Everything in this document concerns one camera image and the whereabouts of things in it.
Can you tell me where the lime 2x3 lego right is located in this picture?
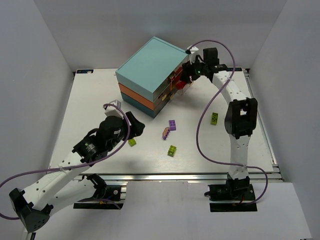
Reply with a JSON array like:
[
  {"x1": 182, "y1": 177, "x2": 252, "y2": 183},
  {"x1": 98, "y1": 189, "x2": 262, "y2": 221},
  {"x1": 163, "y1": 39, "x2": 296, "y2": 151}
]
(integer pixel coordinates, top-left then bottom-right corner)
[{"x1": 210, "y1": 112, "x2": 219, "y2": 126}]

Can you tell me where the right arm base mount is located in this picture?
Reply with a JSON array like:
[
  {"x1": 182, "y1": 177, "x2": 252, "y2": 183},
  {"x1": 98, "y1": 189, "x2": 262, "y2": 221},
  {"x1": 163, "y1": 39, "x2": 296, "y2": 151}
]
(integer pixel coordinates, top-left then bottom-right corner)
[{"x1": 204, "y1": 176, "x2": 258, "y2": 213}]

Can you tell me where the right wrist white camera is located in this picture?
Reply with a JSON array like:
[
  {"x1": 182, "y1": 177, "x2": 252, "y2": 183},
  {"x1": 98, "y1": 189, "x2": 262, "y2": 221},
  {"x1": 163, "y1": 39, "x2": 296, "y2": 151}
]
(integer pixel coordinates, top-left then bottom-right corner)
[{"x1": 188, "y1": 46, "x2": 199, "y2": 63}]

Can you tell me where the right blue label sticker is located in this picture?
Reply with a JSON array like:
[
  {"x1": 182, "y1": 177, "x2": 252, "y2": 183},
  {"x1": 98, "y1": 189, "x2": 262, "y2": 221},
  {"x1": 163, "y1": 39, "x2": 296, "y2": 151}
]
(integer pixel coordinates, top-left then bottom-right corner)
[{"x1": 227, "y1": 67, "x2": 243, "y2": 72}]

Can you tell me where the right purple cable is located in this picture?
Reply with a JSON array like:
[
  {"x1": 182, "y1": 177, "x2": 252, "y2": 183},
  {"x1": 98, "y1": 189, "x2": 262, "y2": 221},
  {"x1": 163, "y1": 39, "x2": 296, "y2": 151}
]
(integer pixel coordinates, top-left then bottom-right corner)
[{"x1": 186, "y1": 39, "x2": 269, "y2": 206}]

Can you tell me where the teal orange drawer cabinet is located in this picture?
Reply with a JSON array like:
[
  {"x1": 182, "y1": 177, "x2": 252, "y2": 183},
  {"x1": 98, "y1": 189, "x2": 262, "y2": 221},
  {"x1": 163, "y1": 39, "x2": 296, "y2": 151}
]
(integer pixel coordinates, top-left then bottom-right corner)
[{"x1": 115, "y1": 36, "x2": 188, "y2": 118}]

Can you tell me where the lime patterned lego centre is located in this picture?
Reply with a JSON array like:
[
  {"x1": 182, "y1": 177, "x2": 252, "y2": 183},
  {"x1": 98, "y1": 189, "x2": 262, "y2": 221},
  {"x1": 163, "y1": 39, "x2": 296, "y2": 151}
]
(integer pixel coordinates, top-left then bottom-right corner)
[{"x1": 167, "y1": 145, "x2": 177, "y2": 157}]

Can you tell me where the small red lego brick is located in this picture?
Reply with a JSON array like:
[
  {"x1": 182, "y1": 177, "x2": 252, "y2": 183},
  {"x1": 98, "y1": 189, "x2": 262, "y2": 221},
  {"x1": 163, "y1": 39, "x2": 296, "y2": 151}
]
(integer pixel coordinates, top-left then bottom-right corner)
[{"x1": 175, "y1": 81, "x2": 187, "y2": 90}]

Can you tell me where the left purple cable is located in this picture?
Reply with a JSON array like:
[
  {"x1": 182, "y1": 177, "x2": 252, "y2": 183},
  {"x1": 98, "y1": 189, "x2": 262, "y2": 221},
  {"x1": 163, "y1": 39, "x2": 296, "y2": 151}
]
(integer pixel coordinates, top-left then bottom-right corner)
[{"x1": 0, "y1": 103, "x2": 132, "y2": 221}]

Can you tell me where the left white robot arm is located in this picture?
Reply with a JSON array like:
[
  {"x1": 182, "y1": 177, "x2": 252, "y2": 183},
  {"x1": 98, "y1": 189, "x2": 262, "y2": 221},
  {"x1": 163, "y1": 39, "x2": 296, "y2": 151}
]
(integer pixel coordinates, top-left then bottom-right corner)
[{"x1": 9, "y1": 111, "x2": 145, "y2": 233}]

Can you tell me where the wrist white camera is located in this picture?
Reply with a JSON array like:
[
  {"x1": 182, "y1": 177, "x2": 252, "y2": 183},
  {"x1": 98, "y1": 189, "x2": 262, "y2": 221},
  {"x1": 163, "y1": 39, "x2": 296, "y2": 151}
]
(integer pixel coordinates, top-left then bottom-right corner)
[
  {"x1": 188, "y1": 46, "x2": 199, "y2": 63},
  {"x1": 103, "y1": 99, "x2": 124, "y2": 119}
]

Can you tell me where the blue label sticker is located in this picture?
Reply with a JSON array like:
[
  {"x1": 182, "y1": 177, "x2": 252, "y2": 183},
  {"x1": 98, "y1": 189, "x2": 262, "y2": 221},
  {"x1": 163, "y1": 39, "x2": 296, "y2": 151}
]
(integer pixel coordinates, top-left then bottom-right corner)
[
  {"x1": 227, "y1": 67, "x2": 243, "y2": 72},
  {"x1": 75, "y1": 69, "x2": 94, "y2": 74}
]

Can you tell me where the purple curved patterned lego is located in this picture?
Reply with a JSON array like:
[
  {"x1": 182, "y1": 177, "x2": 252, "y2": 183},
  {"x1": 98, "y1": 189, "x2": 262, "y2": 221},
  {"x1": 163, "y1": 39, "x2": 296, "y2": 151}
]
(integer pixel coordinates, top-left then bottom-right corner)
[{"x1": 162, "y1": 127, "x2": 170, "y2": 140}]

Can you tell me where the left blue label sticker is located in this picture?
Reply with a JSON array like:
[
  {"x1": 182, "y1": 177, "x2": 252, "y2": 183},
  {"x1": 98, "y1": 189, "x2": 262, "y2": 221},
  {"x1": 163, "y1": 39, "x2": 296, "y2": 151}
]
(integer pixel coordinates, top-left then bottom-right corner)
[{"x1": 75, "y1": 69, "x2": 94, "y2": 74}]

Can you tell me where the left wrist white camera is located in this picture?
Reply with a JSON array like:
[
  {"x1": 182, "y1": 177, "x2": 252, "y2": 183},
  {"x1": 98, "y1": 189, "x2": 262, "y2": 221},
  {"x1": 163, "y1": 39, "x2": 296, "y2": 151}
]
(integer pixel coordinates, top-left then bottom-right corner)
[{"x1": 103, "y1": 99, "x2": 124, "y2": 119}]

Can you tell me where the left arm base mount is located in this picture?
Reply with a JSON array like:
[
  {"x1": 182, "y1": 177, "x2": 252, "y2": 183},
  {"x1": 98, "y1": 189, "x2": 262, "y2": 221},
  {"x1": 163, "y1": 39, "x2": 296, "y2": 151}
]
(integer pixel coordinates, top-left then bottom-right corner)
[{"x1": 73, "y1": 174, "x2": 126, "y2": 210}]

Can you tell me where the clear drawer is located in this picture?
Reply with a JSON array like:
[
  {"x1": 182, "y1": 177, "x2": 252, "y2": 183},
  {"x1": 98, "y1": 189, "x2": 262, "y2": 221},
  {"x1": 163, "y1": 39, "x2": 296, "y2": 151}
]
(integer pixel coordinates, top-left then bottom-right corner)
[{"x1": 170, "y1": 69, "x2": 193, "y2": 98}]

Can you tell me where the red curved lego piece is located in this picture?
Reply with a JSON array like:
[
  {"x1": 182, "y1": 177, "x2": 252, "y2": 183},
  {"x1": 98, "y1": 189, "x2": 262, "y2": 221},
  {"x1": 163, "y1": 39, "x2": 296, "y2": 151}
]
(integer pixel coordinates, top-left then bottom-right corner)
[{"x1": 173, "y1": 71, "x2": 182, "y2": 80}]

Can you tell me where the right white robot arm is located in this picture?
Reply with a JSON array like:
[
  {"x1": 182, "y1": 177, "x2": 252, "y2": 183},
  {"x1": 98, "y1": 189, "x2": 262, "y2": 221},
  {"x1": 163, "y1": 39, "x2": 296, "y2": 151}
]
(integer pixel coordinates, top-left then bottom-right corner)
[{"x1": 180, "y1": 46, "x2": 258, "y2": 181}]

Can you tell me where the lime 2x2 lego left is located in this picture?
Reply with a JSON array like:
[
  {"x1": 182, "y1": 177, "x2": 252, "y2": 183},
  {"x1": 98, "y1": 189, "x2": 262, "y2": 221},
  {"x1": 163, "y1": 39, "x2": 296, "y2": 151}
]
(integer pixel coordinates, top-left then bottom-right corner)
[{"x1": 128, "y1": 138, "x2": 137, "y2": 147}]

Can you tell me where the purple cable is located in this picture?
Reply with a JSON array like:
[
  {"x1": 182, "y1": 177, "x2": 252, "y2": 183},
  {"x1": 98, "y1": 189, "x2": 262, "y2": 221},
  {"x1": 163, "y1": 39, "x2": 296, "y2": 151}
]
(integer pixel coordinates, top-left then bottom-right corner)
[
  {"x1": 0, "y1": 103, "x2": 132, "y2": 221},
  {"x1": 186, "y1": 39, "x2": 269, "y2": 206}
]

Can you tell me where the purple 2x3 lego brick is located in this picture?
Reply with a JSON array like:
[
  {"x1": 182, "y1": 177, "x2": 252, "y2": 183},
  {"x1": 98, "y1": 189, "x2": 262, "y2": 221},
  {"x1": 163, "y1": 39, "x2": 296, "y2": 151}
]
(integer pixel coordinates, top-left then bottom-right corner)
[{"x1": 168, "y1": 119, "x2": 177, "y2": 131}]

